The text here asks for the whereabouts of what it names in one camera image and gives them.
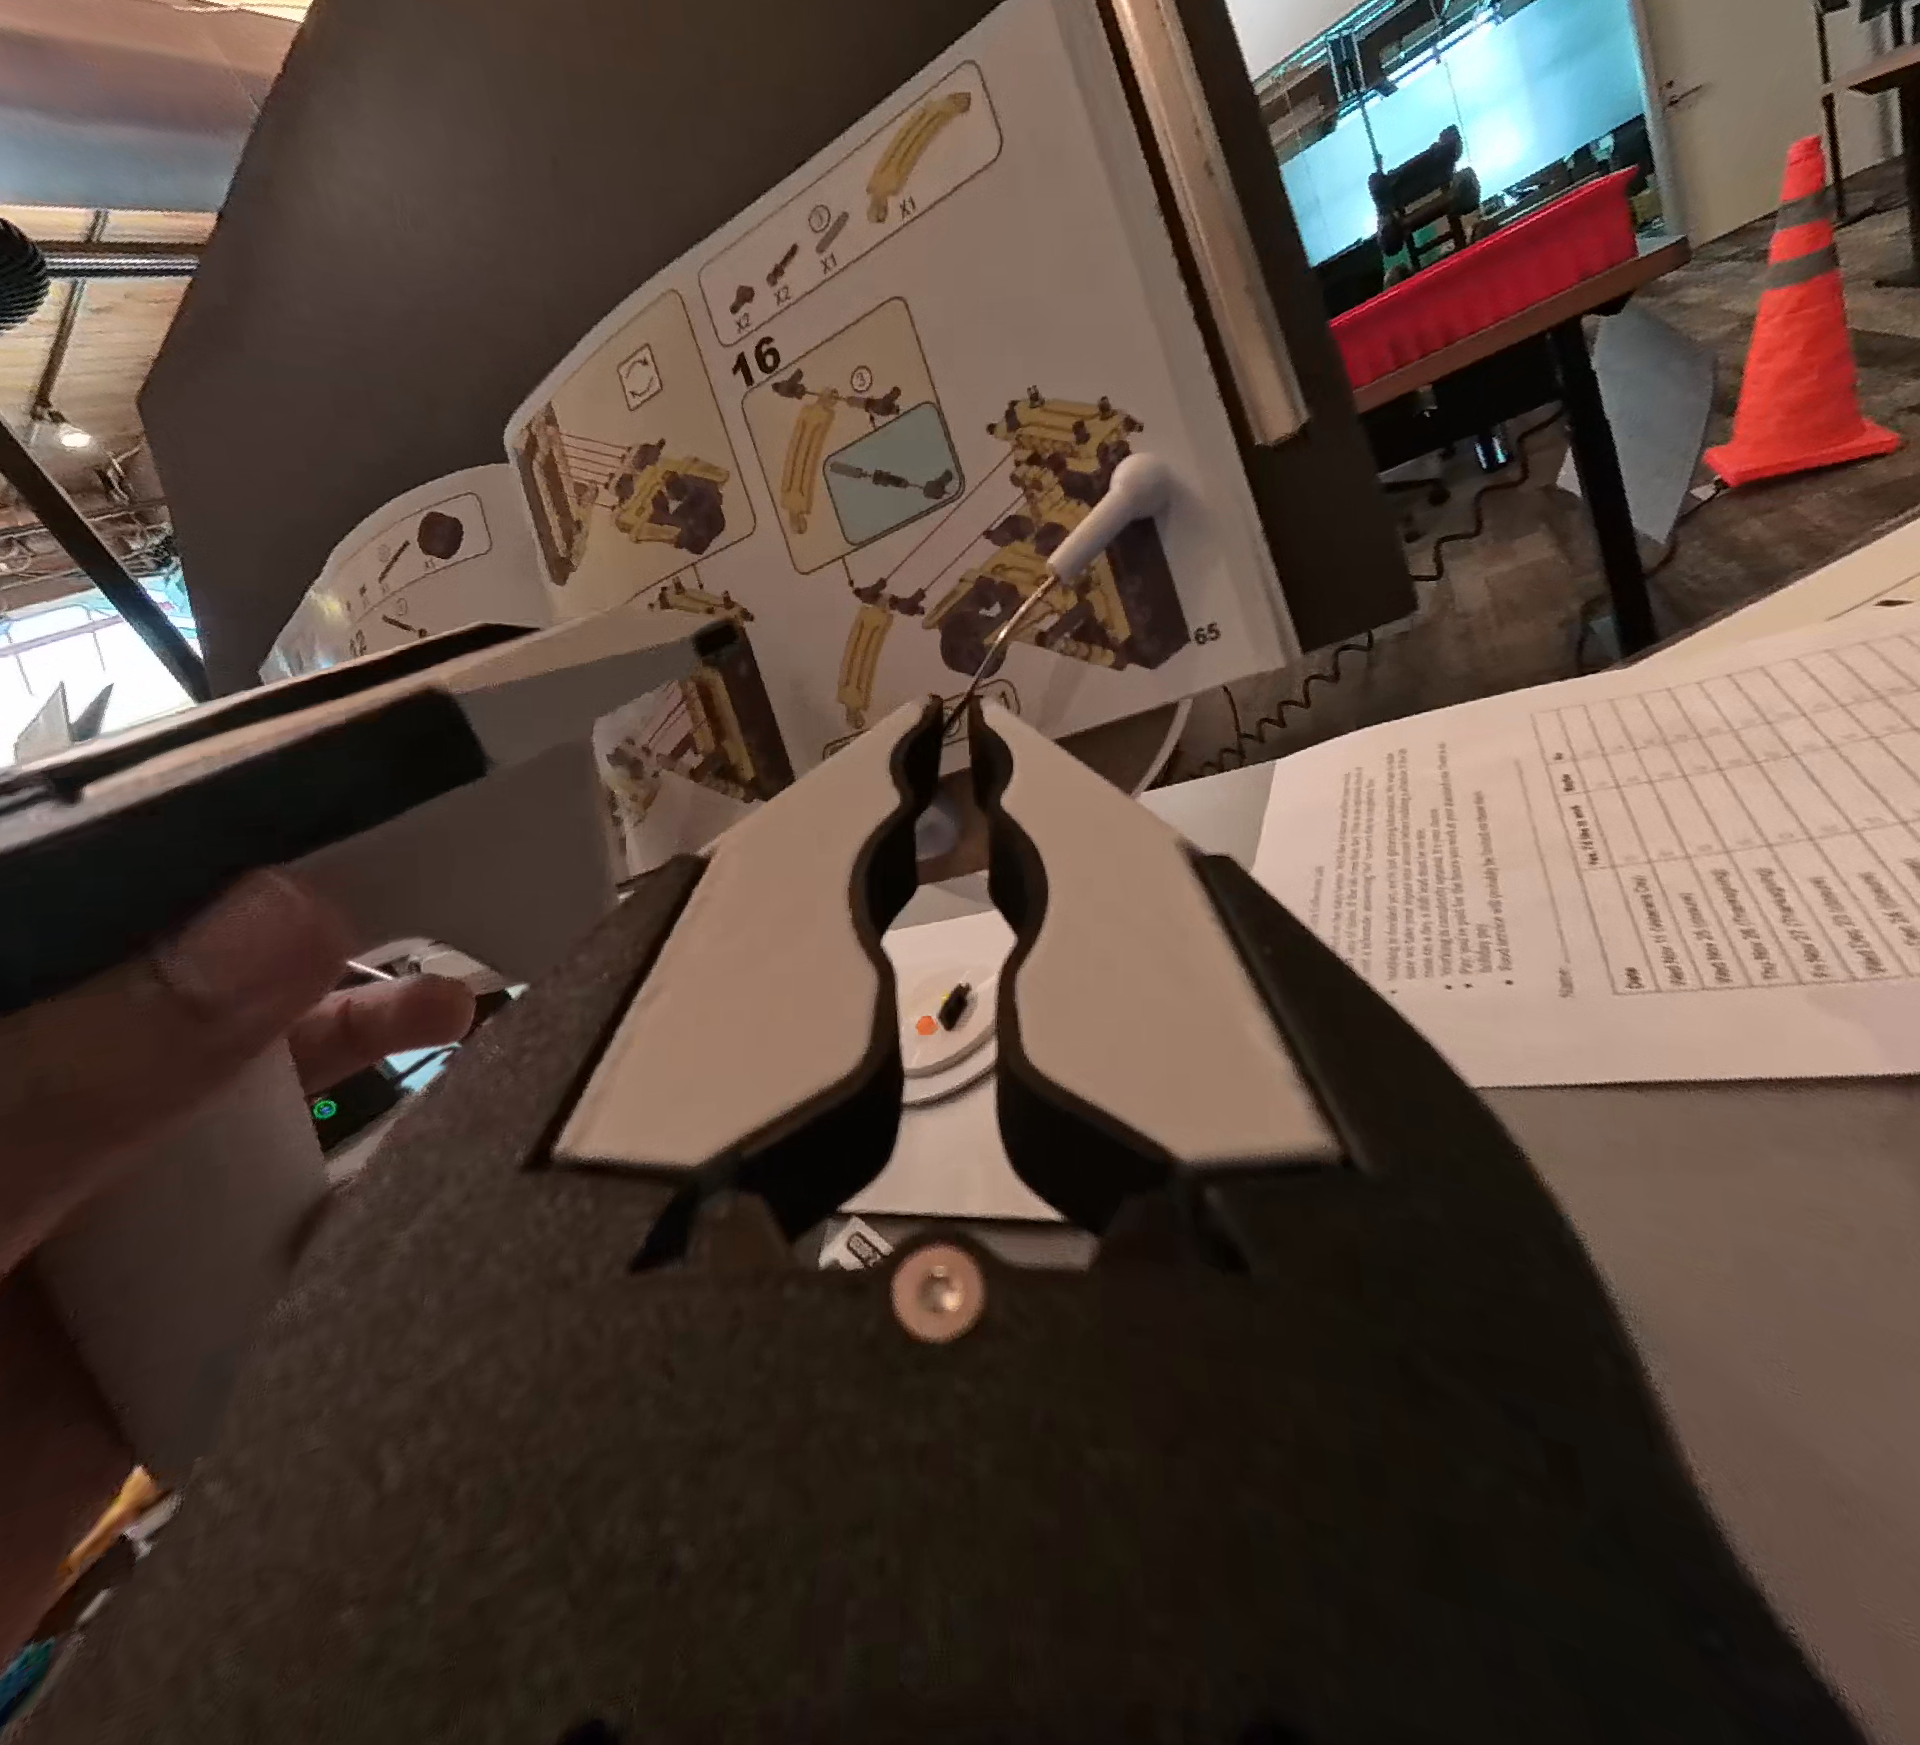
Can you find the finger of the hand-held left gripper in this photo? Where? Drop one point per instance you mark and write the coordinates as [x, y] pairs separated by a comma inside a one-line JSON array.
[[539, 724]]

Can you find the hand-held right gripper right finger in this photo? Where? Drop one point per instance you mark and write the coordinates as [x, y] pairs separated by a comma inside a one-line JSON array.
[[1172, 1009]]

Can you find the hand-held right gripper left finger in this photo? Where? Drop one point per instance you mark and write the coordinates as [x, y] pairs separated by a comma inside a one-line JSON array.
[[721, 1009]]

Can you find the white page clip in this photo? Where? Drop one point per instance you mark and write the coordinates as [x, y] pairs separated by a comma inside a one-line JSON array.
[[1110, 502]]

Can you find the person's left hand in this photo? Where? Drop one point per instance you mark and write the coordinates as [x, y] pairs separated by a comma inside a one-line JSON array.
[[383, 1018]]

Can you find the black box with green light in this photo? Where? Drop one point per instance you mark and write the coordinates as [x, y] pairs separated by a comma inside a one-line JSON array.
[[353, 1101]]

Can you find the black metal pole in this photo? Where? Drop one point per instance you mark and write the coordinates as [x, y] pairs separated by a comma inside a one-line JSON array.
[[91, 545]]

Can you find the printed paper sheet with table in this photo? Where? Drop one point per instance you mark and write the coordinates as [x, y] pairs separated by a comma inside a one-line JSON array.
[[1651, 874]]

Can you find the book stand with black board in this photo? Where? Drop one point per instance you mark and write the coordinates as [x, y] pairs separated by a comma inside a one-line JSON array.
[[525, 200]]

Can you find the toy instruction booklet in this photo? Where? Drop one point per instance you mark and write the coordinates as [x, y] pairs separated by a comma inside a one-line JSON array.
[[902, 320]]

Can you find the wooden desk with black legs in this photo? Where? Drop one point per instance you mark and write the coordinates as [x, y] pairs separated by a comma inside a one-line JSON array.
[[1610, 502]]

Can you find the white folded board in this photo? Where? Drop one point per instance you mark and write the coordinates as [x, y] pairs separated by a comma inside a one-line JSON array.
[[1643, 425]]

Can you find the white paper sheet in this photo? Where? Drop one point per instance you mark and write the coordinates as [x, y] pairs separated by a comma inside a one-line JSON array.
[[1801, 589]]

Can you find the red bin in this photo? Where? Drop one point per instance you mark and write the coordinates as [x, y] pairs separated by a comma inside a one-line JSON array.
[[1471, 275]]

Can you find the black office chair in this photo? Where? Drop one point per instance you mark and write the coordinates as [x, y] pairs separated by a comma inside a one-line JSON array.
[[1427, 193]]

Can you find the orange traffic cone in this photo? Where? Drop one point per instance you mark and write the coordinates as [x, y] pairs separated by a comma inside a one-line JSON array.
[[1801, 334]]

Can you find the white door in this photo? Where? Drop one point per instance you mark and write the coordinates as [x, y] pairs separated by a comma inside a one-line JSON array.
[[1726, 4]]

